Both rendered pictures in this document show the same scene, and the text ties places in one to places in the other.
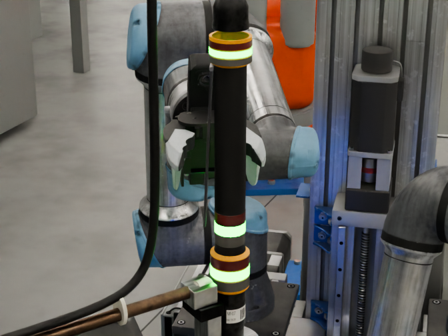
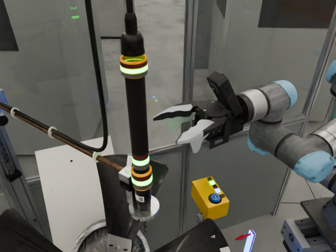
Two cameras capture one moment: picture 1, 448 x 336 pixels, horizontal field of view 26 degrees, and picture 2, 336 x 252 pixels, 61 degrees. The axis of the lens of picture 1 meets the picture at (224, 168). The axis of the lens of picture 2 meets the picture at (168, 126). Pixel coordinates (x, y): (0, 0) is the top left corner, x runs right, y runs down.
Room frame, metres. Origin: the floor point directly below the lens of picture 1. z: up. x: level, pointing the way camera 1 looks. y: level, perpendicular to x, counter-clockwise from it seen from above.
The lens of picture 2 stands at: (0.83, -0.42, 1.98)
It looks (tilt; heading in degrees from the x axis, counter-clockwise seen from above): 35 degrees down; 67
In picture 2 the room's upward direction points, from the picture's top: straight up
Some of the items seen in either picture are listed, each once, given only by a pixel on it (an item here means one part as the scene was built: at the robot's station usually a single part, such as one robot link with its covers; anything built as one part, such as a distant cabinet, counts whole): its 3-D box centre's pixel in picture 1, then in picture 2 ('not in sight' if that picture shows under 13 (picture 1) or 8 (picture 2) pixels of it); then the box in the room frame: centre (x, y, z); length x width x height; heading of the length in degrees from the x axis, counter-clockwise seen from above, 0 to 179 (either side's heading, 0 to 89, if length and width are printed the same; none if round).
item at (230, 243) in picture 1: (229, 236); (141, 162); (0.94, -0.01, 1.60); 0.03 x 0.03 x 0.01
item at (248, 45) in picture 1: (230, 41); (133, 61); (0.94, -0.01, 1.81); 0.04 x 0.04 x 0.01
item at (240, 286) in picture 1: (229, 278); (142, 180); (0.94, -0.01, 1.54); 0.04 x 0.04 x 0.01
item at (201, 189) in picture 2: not in sight; (209, 198); (1.31, 0.28, 1.02); 0.16 x 0.10 x 0.11; 88
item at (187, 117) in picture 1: (204, 137); (221, 118); (1.14, 0.02, 1.63); 0.12 x 0.08 x 0.09; 8
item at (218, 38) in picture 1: (230, 49); (134, 66); (0.94, -0.01, 1.80); 0.04 x 0.04 x 0.03
